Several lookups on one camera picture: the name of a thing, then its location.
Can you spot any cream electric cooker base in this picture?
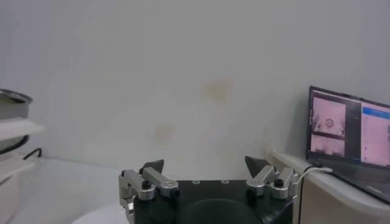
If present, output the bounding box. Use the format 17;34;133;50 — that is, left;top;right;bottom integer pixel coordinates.
0;117;46;224

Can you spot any stainless steel steamer basket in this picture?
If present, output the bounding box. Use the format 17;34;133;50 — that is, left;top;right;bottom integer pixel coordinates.
0;88;34;153

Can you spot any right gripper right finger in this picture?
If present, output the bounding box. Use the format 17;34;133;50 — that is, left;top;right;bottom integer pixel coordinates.
244;155;299;200

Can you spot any laptop showing video windows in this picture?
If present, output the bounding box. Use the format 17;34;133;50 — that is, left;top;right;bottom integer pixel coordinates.
306;85;390;205

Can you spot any black cooker power cord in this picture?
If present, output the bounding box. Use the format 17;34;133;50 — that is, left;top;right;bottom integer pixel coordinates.
23;147;43;161

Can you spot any white round plate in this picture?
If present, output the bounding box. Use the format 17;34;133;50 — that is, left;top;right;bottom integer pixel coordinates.
71;202;132;224

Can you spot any white laptop cable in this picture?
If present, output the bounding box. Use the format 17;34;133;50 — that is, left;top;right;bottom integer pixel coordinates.
297;166;333;189

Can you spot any white side table with label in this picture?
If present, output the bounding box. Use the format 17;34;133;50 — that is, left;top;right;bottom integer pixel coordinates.
271;149;390;224

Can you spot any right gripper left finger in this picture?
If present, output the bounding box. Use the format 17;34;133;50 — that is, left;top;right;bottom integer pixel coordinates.
118;158;180;201

